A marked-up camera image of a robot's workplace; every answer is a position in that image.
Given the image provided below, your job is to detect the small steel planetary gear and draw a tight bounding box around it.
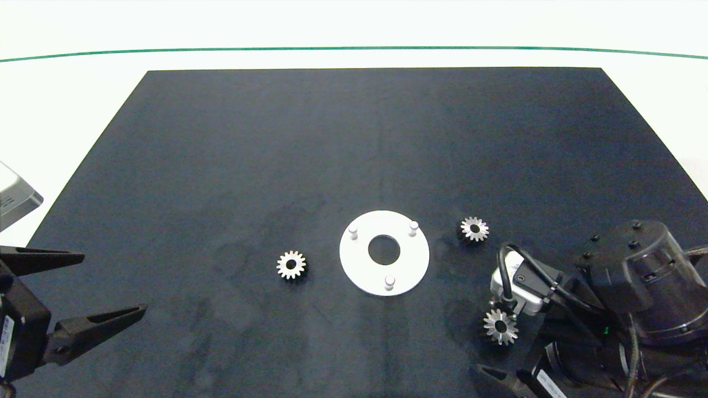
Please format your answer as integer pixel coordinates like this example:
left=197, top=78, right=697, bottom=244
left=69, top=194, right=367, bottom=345
left=460, top=216, right=490, bottom=243
left=276, top=250, right=307, bottom=281
left=483, top=308, right=520, bottom=347

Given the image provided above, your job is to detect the round white plate with pins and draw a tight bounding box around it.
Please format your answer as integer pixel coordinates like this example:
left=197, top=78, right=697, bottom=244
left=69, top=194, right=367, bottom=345
left=339, top=210, right=430, bottom=297

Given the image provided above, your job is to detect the dark rectangular work mat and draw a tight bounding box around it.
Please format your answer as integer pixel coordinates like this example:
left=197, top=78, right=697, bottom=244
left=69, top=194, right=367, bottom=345
left=0, top=67, right=708, bottom=398

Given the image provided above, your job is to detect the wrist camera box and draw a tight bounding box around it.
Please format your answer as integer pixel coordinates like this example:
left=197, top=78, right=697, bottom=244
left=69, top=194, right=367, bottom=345
left=491, top=253, right=554, bottom=317
left=0, top=160, right=44, bottom=233

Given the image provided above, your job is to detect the camera black cable loop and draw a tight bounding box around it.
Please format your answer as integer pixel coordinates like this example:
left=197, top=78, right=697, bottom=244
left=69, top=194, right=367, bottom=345
left=497, top=242, right=609, bottom=317

